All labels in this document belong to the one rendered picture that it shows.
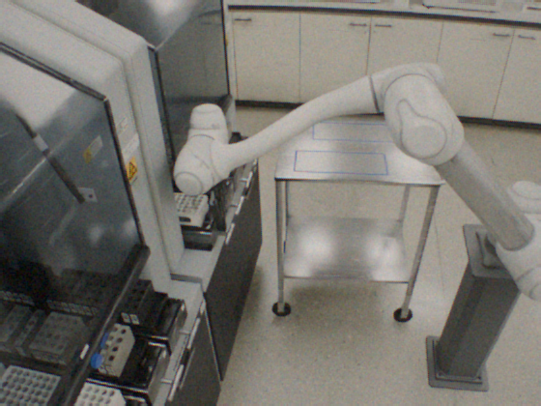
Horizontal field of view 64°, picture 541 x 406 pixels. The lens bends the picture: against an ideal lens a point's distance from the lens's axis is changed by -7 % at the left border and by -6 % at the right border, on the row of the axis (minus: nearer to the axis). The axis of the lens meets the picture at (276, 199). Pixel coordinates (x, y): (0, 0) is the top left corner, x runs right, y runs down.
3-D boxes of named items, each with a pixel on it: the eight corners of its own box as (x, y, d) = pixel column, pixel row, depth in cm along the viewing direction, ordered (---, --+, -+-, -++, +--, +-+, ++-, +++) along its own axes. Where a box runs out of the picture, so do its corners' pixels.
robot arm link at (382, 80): (367, 62, 118) (371, 83, 108) (437, 44, 113) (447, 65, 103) (379, 105, 126) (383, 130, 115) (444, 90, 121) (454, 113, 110)
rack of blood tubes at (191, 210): (117, 219, 152) (113, 206, 148) (128, 201, 160) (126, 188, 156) (201, 229, 148) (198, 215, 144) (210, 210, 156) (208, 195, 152)
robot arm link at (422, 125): (562, 241, 133) (589, 296, 116) (515, 265, 141) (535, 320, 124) (420, 56, 104) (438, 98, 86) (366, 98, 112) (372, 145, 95)
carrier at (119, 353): (128, 338, 113) (122, 324, 110) (135, 339, 113) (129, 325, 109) (110, 378, 104) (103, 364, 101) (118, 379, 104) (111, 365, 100)
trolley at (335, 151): (271, 317, 218) (266, 176, 167) (280, 249, 254) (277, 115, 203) (412, 324, 212) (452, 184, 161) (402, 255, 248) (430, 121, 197)
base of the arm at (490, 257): (522, 228, 160) (526, 217, 156) (536, 273, 143) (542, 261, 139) (472, 223, 163) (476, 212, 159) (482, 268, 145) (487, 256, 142)
